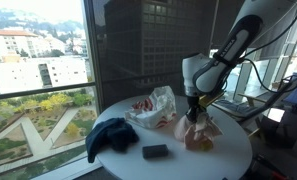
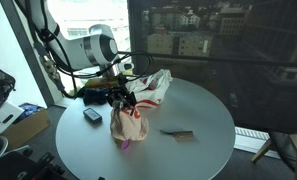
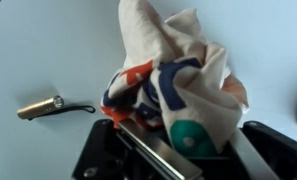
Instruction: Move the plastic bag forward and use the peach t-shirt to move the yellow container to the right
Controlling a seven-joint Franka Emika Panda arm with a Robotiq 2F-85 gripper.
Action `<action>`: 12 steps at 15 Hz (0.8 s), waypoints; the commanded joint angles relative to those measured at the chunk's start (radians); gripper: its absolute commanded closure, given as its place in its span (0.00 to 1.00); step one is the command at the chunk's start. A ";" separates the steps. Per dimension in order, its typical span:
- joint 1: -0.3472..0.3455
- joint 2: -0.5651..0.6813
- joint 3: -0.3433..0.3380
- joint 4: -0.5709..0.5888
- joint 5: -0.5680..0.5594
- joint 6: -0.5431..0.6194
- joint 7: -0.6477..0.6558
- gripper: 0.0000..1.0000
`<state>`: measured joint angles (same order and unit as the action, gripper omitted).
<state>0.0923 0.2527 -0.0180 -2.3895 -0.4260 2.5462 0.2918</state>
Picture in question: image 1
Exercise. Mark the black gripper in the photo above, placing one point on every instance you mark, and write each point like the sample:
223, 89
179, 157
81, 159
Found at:
194, 105

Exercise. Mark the peach t-shirt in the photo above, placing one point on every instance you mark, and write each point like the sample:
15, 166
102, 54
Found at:
194, 133

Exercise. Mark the white red plastic bag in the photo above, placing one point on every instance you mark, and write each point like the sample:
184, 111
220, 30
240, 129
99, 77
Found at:
154, 113

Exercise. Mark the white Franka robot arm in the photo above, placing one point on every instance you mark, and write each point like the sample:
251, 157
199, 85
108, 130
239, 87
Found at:
204, 76

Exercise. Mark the black rectangular box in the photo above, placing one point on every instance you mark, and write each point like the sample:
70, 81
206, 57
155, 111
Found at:
155, 151

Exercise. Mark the wooden desk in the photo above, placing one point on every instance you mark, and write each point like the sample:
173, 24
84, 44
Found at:
251, 96

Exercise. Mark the dark blue cloth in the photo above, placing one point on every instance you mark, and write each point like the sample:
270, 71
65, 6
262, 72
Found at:
111, 133

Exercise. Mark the yellow wrist camera mount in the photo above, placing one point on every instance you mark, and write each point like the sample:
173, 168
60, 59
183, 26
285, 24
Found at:
209, 99

